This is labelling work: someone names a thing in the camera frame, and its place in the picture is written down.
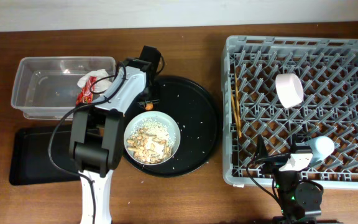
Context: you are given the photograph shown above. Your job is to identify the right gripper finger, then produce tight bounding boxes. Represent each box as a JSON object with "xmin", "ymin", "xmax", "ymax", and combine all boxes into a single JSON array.
[
  {"xmin": 290, "ymin": 134, "xmax": 310, "ymax": 152},
  {"xmin": 253, "ymin": 135, "xmax": 268, "ymax": 161}
]

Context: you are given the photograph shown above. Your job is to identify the blue cup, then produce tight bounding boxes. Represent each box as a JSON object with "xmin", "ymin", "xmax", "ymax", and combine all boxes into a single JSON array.
[{"xmin": 306, "ymin": 136, "xmax": 335, "ymax": 164}]

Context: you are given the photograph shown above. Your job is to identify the grey plate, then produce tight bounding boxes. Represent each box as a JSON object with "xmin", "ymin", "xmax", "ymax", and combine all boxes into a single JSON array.
[{"xmin": 124, "ymin": 111, "xmax": 181, "ymax": 166}]

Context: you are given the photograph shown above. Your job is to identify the peanuts and rice scraps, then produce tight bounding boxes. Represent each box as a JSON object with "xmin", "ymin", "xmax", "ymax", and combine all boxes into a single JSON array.
[{"xmin": 124, "ymin": 118, "xmax": 176, "ymax": 165}]

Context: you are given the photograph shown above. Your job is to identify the white tissue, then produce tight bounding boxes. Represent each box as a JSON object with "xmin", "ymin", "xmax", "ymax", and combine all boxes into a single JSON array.
[{"xmin": 77, "ymin": 69, "xmax": 112, "ymax": 94}]

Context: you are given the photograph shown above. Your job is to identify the red snack wrapper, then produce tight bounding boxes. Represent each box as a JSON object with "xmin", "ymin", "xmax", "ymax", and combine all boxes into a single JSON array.
[{"xmin": 76, "ymin": 76, "xmax": 97, "ymax": 105}]

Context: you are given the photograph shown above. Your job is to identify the wooden chopstick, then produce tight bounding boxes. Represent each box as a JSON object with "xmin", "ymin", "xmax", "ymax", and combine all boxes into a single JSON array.
[
  {"xmin": 231, "ymin": 92, "xmax": 242, "ymax": 139},
  {"xmin": 234, "ymin": 72, "xmax": 242, "ymax": 139}
]

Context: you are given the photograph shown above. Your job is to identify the orange carrot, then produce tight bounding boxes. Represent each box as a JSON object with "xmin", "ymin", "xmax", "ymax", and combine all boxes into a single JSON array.
[{"xmin": 145, "ymin": 103, "xmax": 154, "ymax": 111}]

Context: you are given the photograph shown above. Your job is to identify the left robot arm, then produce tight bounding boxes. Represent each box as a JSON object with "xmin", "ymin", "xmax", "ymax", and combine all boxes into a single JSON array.
[{"xmin": 69, "ymin": 46, "xmax": 163, "ymax": 223}]

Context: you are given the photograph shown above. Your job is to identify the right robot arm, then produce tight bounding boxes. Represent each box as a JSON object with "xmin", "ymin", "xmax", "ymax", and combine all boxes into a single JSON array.
[{"xmin": 252, "ymin": 135, "xmax": 324, "ymax": 224}]

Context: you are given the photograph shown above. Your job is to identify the grey dishwasher rack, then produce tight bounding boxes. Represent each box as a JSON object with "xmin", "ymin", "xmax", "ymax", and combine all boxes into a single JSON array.
[{"xmin": 221, "ymin": 35, "xmax": 358, "ymax": 190}]

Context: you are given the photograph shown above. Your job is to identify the black round tray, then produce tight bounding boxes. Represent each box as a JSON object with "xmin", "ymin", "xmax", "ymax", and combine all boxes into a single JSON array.
[{"xmin": 123, "ymin": 75, "xmax": 222, "ymax": 177}]

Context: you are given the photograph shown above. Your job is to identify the clear plastic bin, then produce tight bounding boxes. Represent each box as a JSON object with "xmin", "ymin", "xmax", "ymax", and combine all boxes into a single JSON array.
[{"xmin": 11, "ymin": 56, "xmax": 116, "ymax": 120}]

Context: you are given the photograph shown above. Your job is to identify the black rectangular tray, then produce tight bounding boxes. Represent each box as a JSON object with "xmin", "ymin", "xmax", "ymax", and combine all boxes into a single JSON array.
[{"xmin": 9, "ymin": 124, "xmax": 80, "ymax": 185}]

